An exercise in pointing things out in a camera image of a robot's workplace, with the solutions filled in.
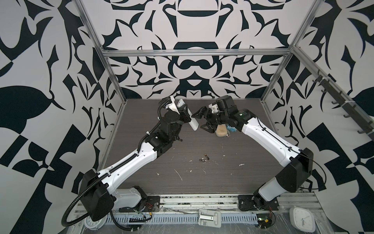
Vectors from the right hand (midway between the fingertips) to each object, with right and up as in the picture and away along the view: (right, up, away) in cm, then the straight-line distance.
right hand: (195, 120), depth 73 cm
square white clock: (+49, -45, -5) cm, 67 cm away
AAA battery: (+8, -23, +16) cm, 29 cm away
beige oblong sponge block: (+19, -7, +23) cm, 31 cm away
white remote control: (-1, -2, +1) cm, 2 cm away
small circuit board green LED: (+33, -48, -2) cm, 58 cm away
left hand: (-4, +9, -4) cm, 10 cm away
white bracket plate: (+6, -45, -4) cm, 46 cm away
